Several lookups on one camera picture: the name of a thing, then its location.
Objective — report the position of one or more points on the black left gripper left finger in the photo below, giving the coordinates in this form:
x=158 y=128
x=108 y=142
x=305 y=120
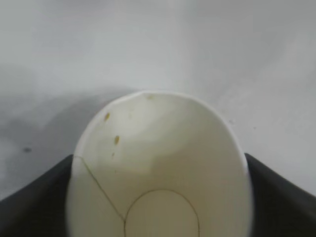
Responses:
x=32 y=205

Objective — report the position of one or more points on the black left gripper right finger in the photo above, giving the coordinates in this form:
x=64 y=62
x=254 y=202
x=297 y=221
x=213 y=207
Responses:
x=284 y=205

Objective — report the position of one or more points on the white paper cup green logo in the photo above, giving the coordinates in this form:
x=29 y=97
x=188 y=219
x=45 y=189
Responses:
x=160 y=160

